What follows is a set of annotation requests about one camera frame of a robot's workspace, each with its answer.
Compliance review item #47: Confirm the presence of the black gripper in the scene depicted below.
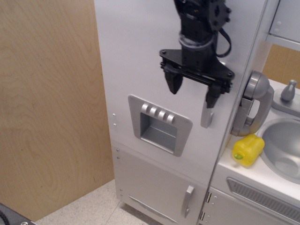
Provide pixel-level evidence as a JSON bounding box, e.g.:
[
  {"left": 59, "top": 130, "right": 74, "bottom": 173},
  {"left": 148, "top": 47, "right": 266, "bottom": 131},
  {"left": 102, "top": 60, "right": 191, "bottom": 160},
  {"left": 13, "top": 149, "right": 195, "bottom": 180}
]
[{"left": 159, "top": 40, "right": 234, "bottom": 108}]

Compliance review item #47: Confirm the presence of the silver fridge door handle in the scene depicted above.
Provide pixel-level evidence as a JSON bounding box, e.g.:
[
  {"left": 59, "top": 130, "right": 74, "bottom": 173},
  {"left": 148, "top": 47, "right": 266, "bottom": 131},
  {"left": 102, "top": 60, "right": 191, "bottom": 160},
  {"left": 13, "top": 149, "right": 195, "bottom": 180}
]
[{"left": 200, "top": 60, "right": 226, "bottom": 129}]

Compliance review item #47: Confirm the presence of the white toy fridge door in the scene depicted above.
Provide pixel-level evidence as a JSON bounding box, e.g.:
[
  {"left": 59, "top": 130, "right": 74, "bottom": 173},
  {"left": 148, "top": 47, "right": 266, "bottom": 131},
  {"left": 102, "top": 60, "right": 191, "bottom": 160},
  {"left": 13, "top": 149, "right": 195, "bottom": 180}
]
[{"left": 95, "top": 0, "right": 267, "bottom": 185}]

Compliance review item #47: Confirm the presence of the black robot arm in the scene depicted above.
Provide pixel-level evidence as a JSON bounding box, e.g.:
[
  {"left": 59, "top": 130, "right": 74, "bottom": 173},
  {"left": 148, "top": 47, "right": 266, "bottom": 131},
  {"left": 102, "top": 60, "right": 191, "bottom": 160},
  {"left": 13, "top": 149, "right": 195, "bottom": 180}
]
[{"left": 159, "top": 0, "right": 235, "bottom": 109}]

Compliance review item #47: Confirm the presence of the grey ice dispenser panel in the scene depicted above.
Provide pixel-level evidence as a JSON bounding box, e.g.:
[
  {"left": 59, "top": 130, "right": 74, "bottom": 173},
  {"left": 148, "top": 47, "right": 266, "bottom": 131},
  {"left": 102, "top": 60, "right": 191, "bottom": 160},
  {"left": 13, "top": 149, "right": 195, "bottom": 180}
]
[{"left": 128, "top": 95, "right": 193, "bottom": 157}]

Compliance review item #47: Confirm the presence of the yellow toy bell pepper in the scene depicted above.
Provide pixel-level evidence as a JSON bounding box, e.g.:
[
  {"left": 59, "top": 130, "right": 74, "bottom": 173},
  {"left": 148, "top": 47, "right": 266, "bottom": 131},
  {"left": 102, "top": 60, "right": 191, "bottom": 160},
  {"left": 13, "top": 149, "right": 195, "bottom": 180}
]
[{"left": 231, "top": 134, "right": 265, "bottom": 167}]

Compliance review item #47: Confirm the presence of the grey toy faucet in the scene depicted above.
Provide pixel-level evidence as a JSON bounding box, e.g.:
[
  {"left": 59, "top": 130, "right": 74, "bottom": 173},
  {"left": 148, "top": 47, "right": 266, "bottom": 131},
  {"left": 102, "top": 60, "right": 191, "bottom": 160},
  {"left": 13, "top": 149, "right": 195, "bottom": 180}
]
[{"left": 271, "top": 79, "right": 300, "bottom": 117}]

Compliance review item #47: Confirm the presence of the silver toy sink basin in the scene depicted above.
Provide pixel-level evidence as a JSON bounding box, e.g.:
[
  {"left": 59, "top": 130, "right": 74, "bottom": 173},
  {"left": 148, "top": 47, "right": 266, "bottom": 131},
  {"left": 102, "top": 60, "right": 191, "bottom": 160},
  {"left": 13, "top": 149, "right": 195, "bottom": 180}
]
[{"left": 257, "top": 118, "right": 300, "bottom": 184}]

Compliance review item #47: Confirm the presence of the white lower freezer door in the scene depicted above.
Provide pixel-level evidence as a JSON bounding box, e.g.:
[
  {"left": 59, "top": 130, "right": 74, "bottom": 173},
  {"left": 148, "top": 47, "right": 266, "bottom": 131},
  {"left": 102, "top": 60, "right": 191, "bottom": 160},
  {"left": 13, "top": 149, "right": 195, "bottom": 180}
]
[{"left": 112, "top": 144, "right": 206, "bottom": 225}]

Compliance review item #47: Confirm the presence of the white toy kitchen cabinet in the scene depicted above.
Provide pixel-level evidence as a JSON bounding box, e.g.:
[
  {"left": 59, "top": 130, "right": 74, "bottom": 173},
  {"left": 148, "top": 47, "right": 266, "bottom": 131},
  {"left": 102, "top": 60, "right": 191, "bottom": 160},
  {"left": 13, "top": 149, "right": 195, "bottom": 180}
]
[{"left": 200, "top": 0, "right": 300, "bottom": 225}]

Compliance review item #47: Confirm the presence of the grey oven vent panel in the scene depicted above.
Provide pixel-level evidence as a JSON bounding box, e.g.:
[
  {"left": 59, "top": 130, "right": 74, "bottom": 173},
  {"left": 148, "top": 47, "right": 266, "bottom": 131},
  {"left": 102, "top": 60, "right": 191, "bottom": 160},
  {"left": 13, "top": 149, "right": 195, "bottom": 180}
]
[{"left": 226, "top": 177, "right": 300, "bottom": 224}]

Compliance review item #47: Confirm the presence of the black equipment corner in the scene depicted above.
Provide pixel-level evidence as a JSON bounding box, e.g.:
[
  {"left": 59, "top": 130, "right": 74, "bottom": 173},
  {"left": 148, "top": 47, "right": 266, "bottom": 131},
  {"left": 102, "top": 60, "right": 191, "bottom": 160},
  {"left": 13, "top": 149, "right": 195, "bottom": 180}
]
[{"left": 0, "top": 203, "right": 36, "bottom": 225}]

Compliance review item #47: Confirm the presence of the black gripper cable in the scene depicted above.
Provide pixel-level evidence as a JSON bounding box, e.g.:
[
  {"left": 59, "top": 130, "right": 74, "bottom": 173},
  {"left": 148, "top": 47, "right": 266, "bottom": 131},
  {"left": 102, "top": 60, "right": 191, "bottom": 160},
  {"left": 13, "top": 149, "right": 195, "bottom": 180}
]
[{"left": 215, "top": 29, "right": 233, "bottom": 58}]

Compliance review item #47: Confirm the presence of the grey toy wall phone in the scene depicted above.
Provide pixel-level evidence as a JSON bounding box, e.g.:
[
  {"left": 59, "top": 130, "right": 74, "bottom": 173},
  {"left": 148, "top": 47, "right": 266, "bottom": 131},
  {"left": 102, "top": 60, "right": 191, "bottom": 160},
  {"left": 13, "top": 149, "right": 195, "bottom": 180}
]
[{"left": 231, "top": 71, "right": 274, "bottom": 136}]

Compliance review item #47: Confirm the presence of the silver lower door handle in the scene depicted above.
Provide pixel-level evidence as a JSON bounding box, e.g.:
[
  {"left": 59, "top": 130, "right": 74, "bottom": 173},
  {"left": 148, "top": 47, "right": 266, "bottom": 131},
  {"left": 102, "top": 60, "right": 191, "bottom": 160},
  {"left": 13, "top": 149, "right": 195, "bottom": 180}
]
[{"left": 181, "top": 185, "right": 195, "bottom": 218}]

